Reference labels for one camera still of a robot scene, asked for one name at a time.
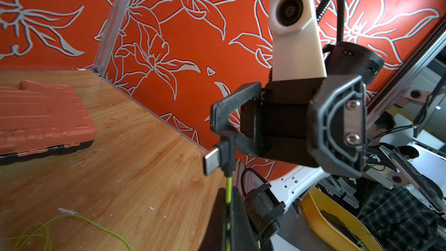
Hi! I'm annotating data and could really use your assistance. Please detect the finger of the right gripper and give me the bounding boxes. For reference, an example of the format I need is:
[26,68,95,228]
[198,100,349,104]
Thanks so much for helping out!
[210,82,262,143]

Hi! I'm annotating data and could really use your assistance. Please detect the orange plastic tool case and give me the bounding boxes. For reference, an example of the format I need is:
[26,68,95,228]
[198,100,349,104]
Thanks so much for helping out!
[1,80,98,165]

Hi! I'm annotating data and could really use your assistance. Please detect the green wired earphones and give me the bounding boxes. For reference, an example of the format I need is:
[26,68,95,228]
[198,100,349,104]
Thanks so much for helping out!
[9,138,238,251]

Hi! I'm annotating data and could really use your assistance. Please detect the person in plaid shirt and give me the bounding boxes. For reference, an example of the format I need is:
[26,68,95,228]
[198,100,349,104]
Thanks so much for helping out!
[355,112,440,251]

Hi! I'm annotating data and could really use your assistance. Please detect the yellow plastic bin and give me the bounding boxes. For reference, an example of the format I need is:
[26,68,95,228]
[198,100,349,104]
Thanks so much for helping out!
[299,187,384,251]

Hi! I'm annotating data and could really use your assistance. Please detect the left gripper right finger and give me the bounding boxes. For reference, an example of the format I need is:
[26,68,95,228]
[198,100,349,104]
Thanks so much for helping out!
[230,187,259,251]

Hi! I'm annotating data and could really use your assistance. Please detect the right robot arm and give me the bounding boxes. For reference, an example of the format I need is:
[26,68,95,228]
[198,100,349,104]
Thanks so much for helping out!
[200,0,383,251]

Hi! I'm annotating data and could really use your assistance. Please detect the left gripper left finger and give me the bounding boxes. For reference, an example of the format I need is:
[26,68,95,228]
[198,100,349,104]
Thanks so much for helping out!
[199,188,227,251]

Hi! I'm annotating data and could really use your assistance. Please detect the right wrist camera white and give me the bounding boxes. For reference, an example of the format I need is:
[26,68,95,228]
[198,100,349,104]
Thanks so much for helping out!
[268,0,327,81]

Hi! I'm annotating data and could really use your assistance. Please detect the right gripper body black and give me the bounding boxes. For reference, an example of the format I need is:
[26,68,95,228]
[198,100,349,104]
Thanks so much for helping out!
[256,75,367,177]

